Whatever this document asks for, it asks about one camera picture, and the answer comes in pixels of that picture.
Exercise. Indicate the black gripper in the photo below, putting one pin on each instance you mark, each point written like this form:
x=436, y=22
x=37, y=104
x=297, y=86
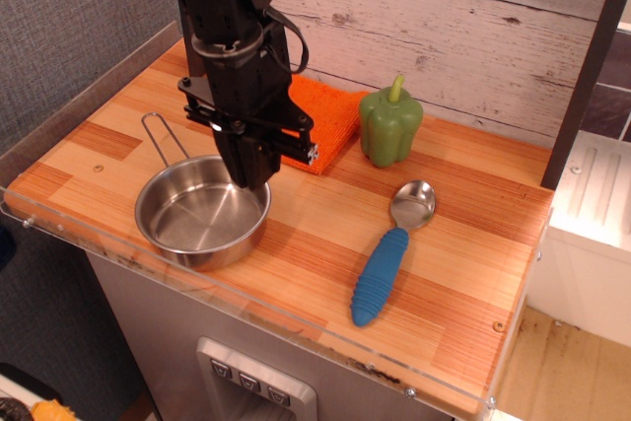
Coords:
x=250, y=98

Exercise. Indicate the steel pan with handle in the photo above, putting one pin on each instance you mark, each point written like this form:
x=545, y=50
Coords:
x=194, y=214

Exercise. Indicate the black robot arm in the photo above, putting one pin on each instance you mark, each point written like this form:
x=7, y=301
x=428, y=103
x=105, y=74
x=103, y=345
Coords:
x=237, y=28

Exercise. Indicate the orange cloth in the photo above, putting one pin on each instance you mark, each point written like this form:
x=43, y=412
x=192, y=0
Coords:
x=336, y=116

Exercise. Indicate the green toy bell pepper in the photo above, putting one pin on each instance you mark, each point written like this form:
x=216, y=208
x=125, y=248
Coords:
x=389, y=121

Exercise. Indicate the silver dispenser panel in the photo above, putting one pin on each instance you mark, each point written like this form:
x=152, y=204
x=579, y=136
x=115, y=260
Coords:
x=242, y=388

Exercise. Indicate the yellow object bottom left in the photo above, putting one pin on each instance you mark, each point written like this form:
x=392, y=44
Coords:
x=52, y=410

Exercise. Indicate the blue handled metal spoon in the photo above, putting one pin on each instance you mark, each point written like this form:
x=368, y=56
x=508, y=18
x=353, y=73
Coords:
x=412, y=207

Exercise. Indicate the dark left post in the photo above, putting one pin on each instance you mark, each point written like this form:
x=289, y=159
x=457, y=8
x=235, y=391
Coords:
x=194, y=60

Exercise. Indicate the dark post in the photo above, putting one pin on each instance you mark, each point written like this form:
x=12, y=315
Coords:
x=606, y=26
x=194, y=60

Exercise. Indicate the dark right post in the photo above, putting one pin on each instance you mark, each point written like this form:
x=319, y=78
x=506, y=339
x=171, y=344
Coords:
x=606, y=26

